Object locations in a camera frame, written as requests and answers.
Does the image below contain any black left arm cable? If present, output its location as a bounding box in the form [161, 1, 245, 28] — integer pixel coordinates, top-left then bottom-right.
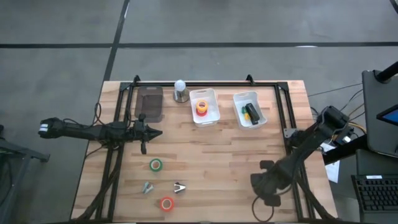
[93, 102, 103, 126]

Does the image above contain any grey computer cart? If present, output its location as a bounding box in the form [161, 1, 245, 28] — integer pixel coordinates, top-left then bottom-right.
[361, 69, 398, 159]

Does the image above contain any white plastic bin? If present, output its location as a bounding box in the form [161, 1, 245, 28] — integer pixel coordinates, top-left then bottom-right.
[188, 88, 221, 128]
[232, 90, 268, 131]

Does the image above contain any coloured wire bundle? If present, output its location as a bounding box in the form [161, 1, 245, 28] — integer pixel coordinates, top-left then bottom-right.
[344, 121, 368, 135]

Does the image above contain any black desk beam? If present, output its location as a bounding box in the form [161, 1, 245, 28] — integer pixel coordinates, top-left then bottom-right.
[322, 134, 369, 166]

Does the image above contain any yellow tape roll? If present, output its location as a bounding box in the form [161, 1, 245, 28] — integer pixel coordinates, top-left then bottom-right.
[195, 99, 209, 113]

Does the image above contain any black pole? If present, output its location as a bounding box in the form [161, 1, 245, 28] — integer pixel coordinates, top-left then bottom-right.
[375, 60, 398, 84]

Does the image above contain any grey translucent plastic bin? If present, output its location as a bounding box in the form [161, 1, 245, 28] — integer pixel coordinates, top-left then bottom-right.
[134, 85, 164, 123]

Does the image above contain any green tape roll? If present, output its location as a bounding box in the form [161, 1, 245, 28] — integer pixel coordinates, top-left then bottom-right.
[149, 157, 164, 172]

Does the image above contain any black aluminium table frame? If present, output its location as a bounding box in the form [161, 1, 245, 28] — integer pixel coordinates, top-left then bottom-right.
[82, 74, 336, 223]

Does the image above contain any black floor cable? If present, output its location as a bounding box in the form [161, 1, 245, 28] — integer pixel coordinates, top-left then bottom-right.
[307, 82, 364, 98]

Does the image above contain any grey metal stand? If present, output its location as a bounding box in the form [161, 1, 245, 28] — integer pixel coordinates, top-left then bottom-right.
[0, 124, 51, 224]

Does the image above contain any white paper sheet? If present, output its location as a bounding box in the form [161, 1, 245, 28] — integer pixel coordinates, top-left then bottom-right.
[319, 141, 341, 184]

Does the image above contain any black keyboard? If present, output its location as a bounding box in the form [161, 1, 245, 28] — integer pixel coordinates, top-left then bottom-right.
[350, 174, 398, 216]

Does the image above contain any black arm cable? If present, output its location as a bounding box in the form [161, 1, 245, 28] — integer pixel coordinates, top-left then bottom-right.
[251, 195, 275, 222]
[93, 102, 103, 126]

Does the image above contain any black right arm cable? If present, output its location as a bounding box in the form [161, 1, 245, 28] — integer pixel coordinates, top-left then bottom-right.
[251, 195, 275, 222]

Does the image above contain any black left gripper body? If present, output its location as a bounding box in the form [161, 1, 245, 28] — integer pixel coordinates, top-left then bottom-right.
[133, 113, 150, 155]

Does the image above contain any orange tape roll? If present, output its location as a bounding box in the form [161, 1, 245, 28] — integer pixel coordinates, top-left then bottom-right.
[159, 196, 175, 212]

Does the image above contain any metal bulb stand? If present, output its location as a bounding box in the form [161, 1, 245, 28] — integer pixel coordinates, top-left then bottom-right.
[172, 86, 190, 104]

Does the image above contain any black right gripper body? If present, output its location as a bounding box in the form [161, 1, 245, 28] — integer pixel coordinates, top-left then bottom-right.
[259, 160, 292, 208]

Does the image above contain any black stapler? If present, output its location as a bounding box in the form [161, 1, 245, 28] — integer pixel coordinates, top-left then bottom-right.
[244, 102, 261, 125]

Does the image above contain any black screen with blue display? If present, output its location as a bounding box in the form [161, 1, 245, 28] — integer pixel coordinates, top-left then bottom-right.
[376, 104, 398, 127]

